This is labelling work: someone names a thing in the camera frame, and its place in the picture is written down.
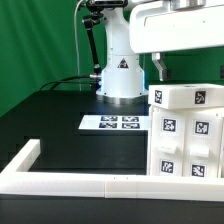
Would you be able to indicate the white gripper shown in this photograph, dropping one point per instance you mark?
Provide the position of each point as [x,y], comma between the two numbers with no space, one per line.
[159,27]

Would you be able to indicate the white cabinet top block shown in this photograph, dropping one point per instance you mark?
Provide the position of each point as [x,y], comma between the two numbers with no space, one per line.
[186,96]

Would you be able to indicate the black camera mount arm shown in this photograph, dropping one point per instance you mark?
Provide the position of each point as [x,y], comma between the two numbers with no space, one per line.
[89,22]

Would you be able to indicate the white cabinet door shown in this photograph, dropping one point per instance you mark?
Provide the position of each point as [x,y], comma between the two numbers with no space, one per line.
[202,145]
[169,143]

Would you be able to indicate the white cabinet body box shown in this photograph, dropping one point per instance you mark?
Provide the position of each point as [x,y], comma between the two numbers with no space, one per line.
[153,112]

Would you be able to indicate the white marker base plate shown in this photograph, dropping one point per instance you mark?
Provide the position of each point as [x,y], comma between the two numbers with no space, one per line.
[114,122]

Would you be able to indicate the white U-shaped fence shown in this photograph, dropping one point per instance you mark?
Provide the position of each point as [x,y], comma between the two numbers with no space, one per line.
[17,178]

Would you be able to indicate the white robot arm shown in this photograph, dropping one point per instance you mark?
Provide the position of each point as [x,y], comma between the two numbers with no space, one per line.
[122,80]

